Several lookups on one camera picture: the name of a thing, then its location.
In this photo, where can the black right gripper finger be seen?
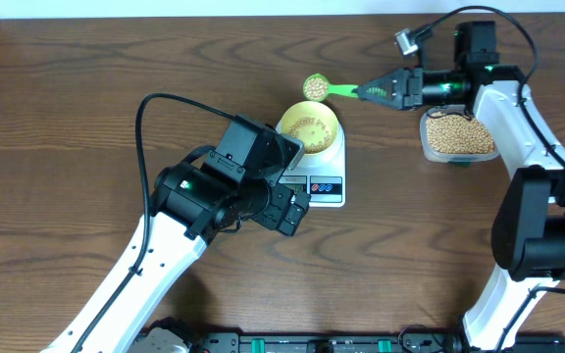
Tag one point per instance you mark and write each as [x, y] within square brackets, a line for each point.
[385, 85]
[387, 100]

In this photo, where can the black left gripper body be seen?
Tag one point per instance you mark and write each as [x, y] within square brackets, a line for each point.
[278, 195]

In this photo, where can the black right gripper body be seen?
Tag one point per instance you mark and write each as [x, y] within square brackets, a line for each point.
[431, 88]

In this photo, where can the green plastic measuring scoop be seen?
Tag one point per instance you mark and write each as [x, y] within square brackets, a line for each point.
[317, 88]

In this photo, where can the yellow plastic bowl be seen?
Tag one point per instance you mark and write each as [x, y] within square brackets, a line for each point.
[310, 109]

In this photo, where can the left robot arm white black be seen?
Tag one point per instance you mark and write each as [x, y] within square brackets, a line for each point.
[238, 181]

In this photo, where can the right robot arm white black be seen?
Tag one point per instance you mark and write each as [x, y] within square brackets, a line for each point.
[528, 233]

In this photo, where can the white digital kitchen scale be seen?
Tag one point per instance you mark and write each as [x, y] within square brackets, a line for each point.
[322, 176]

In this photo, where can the soybeans in yellow bowl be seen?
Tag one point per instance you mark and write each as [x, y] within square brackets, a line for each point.
[316, 135]

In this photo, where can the pile of soybeans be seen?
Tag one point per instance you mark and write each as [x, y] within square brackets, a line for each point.
[457, 134]

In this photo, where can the clear plastic bean container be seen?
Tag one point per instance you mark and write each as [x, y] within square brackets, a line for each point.
[434, 156]

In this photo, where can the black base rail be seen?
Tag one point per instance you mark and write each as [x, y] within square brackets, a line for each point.
[173, 336]

